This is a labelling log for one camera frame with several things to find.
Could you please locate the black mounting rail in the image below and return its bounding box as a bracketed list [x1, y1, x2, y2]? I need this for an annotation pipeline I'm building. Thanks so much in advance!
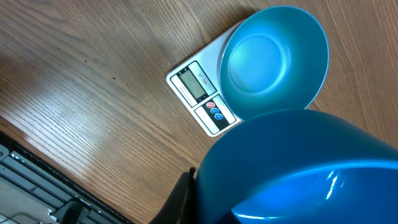
[1, 133, 133, 224]

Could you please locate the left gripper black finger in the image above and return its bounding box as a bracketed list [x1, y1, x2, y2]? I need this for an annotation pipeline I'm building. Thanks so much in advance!
[150, 167, 197, 224]

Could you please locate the blue measuring scoop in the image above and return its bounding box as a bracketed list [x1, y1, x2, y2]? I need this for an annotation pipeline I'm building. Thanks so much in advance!
[196, 110, 397, 223]

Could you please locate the white digital kitchen scale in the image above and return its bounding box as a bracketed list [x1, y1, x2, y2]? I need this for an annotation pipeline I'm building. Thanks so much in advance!
[165, 22, 241, 137]

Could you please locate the blue metal bowl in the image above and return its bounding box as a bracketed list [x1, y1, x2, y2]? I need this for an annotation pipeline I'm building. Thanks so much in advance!
[219, 5, 330, 120]

